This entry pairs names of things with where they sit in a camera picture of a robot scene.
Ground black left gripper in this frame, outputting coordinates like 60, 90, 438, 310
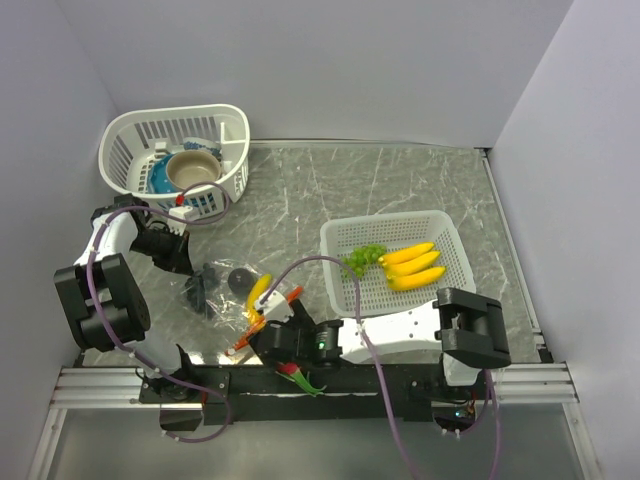
129, 225, 194, 276

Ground red fake apple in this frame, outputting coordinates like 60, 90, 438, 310
276, 362, 325, 397

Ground single yellow fake banana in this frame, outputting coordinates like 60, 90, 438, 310
246, 274, 272, 326

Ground clear zip top bag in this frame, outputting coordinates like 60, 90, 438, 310
189, 257, 305, 357

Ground dark round fake fruit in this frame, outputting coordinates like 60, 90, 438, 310
227, 268, 256, 297

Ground green fake grapes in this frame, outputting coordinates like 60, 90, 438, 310
342, 244, 387, 278

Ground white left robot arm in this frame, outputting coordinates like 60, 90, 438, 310
54, 194, 199, 402

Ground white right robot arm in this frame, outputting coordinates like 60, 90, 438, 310
249, 287, 512, 399

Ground blue plate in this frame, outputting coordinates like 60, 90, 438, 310
147, 154, 176, 194

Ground beige bowl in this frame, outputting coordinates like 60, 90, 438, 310
166, 150, 222, 190

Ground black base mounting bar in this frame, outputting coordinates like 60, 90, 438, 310
139, 364, 486, 432

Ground blue patterned white dish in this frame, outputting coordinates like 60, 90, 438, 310
183, 137, 221, 158

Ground white slotted dish basket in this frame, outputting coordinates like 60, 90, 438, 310
98, 104, 251, 217

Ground white perforated tray basket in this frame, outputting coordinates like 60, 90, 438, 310
320, 210, 476, 316

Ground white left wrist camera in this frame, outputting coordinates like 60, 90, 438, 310
166, 194, 200, 236

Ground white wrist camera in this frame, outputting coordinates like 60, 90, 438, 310
254, 290, 294, 323
166, 194, 200, 236

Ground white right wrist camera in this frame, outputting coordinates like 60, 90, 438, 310
254, 290, 294, 323

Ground aluminium frame rail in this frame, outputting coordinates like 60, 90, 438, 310
49, 364, 579, 410

